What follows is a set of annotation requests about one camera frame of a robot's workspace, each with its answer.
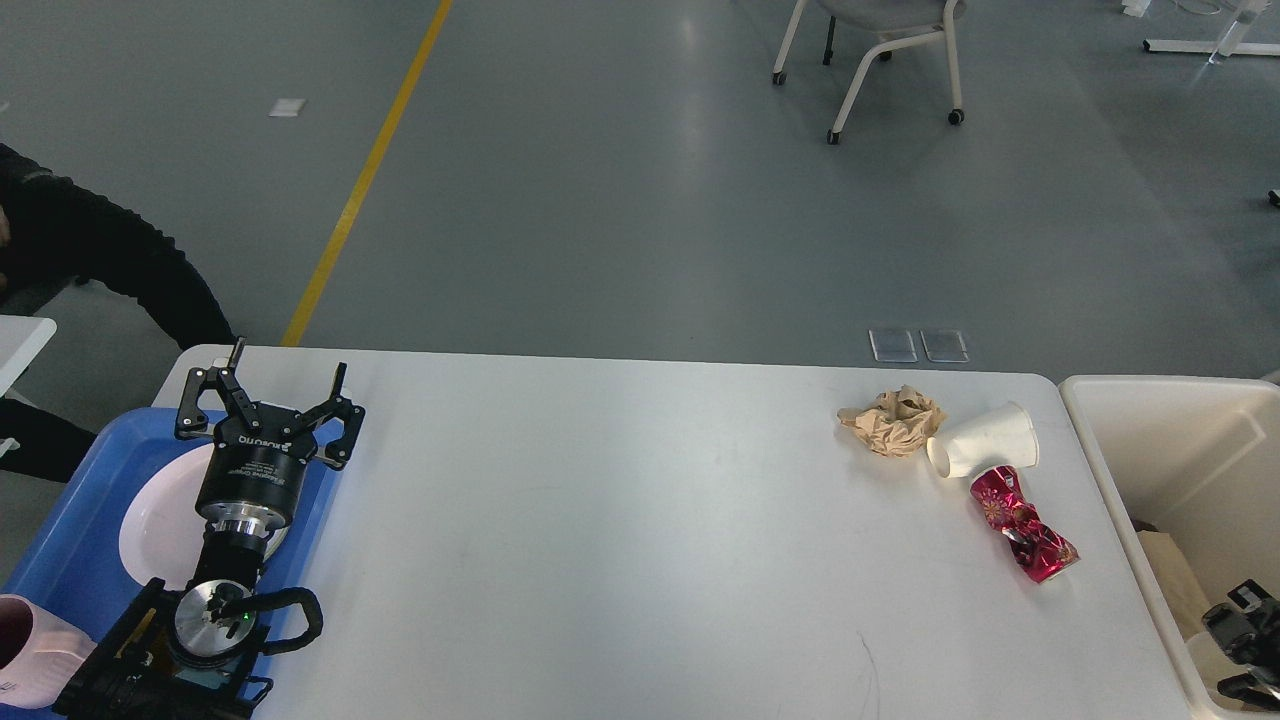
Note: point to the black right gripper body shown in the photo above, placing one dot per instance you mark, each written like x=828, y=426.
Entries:
x=1263, y=658

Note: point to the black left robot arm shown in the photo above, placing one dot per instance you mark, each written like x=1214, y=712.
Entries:
x=214, y=613

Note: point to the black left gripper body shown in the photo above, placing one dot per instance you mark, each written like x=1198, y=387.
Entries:
x=253, y=482

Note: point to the metal floor plate right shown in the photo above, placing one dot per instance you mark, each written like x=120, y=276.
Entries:
x=945, y=346

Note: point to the white paper cup lying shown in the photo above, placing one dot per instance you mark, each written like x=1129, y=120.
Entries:
x=1003, y=436

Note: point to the beige plastic bin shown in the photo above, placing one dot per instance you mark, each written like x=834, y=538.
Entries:
x=1197, y=458

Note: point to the white side table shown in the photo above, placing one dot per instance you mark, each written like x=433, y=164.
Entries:
x=22, y=339

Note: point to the crushed red can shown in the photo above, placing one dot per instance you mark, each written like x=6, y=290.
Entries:
x=1037, y=549

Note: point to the pink mug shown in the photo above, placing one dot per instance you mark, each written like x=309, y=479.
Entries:
x=40, y=653

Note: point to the white paper cup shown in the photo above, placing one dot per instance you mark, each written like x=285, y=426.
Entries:
x=1213, y=666
x=1003, y=436

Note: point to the brown paper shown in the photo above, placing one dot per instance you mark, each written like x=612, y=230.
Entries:
x=898, y=423

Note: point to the seated person in black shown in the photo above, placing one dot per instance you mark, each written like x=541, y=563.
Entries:
x=53, y=228

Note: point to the white floor stand base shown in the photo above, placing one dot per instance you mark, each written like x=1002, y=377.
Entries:
x=1213, y=31

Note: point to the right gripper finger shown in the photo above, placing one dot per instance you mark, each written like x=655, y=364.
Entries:
x=1249, y=690
x=1226, y=621

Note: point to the metal floor plate left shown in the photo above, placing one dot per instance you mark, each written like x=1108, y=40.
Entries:
x=893, y=345

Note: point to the metal floor plate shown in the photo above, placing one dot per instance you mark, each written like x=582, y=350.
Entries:
x=945, y=346
x=893, y=345

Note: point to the white rolling chair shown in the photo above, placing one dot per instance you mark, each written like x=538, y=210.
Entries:
x=897, y=25

